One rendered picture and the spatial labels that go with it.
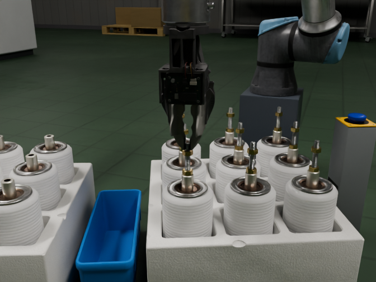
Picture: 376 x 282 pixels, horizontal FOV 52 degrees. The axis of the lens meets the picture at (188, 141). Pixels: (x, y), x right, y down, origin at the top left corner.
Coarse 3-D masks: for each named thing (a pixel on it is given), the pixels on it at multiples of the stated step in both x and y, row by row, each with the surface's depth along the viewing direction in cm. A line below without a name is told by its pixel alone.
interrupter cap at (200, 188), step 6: (180, 180) 74; (198, 180) 74; (168, 186) 71; (174, 186) 72; (180, 186) 72; (198, 186) 72; (204, 186) 72; (168, 192) 70; (174, 192) 69; (180, 192) 69; (186, 192) 70; (192, 192) 70; (198, 192) 69; (204, 192) 69; (186, 198) 68; (192, 198) 68
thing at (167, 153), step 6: (198, 144) 94; (162, 150) 92; (168, 150) 91; (174, 150) 90; (198, 150) 92; (162, 156) 93; (168, 156) 91; (174, 156) 90; (198, 156) 92; (162, 162) 94
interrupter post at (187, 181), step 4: (184, 176) 70; (188, 176) 70; (192, 176) 70; (184, 180) 70; (188, 180) 70; (192, 180) 70; (184, 184) 70; (188, 184) 70; (192, 184) 71; (184, 188) 70; (188, 188) 70; (192, 188) 71
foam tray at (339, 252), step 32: (160, 160) 102; (160, 192) 85; (160, 224) 73; (160, 256) 67; (192, 256) 68; (224, 256) 68; (256, 256) 68; (288, 256) 69; (320, 256) 69; (352, 256) 70
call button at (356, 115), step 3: (348, 114) 90; (351, 114) 90; (354, 114) 90; (357, 114) 90; (360, 114) 90; (363, 114) 90; (348, 117) 90; (351, 117) 89; (354, 117) 88; (357, 117) 88; (360, 117) 88; (363, 117) 88; (351, 120) 89; (354, 120) 89; (357, 120) 88; (360, 120) 88; (363, 120) 88
